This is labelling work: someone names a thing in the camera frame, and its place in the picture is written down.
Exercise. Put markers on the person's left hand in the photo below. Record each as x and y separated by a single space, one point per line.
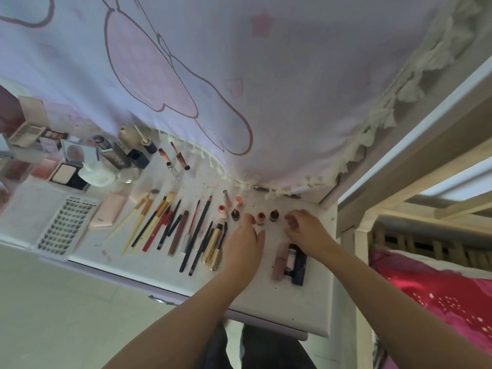
242 257

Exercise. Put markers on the person's right hand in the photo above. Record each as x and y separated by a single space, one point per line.
313 236

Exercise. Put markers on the black concealer wand cap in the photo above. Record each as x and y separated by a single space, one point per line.
235 215

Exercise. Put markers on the small dark bottle cap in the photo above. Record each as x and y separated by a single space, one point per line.
274 216

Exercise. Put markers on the peach slim wand cap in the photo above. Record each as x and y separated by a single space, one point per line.
238 202

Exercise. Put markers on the brown lip gloss wand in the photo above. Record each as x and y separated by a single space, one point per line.
190 226

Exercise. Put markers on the short black pen cap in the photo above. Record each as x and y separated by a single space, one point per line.
175 225

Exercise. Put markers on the short red pencil cap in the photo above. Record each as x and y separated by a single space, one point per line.
168 217

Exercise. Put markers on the black wand white cap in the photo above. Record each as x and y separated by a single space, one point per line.
187 167

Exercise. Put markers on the reddish lip gloss wand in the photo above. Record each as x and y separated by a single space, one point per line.
180 158

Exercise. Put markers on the peach squeeze tube cap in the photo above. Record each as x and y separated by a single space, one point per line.
138 195

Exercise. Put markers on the thin gold makeup brush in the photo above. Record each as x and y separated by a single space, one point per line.
125 220

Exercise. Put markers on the peach lip gloss tube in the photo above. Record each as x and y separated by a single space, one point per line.
164 156

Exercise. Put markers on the clear dome bottle cap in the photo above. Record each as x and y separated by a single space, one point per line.
128 175

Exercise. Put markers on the black gold foundation pump cap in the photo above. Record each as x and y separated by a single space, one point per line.
150 147

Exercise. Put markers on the dark square foundation bottle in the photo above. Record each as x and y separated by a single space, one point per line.
115 155

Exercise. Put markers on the glass foundation bottle black cap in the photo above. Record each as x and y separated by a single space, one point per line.
127 137

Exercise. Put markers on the white round bottle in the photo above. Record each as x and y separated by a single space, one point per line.
97 175

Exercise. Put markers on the false eyelash tray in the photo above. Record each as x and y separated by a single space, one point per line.
67 226

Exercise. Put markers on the black compact with mirror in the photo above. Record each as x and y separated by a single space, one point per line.
63 175

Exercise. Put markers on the pink blush pan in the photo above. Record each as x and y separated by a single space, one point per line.
44 169

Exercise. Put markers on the clear eyelash tray lid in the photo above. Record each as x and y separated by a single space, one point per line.
27 215

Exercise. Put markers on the small four-pan red palette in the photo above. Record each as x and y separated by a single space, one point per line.
15 172

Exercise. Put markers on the beige palette with lid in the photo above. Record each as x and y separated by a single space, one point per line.
27 134

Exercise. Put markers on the mirrored blush palette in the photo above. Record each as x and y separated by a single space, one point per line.
4 146

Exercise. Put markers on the person's left forearm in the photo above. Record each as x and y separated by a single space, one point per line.
177 330

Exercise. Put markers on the person's right forearm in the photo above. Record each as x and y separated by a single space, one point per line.
396 315

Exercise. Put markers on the person's grey trousers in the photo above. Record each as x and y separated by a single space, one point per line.
269 349

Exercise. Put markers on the white table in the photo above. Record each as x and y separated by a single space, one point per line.
292 307

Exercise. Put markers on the lilac heart print cloth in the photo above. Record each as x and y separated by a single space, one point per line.
269 72

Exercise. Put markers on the brown wooden door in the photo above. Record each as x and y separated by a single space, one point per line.
9 111

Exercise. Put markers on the light wooden bed frame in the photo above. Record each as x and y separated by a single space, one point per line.
403 169

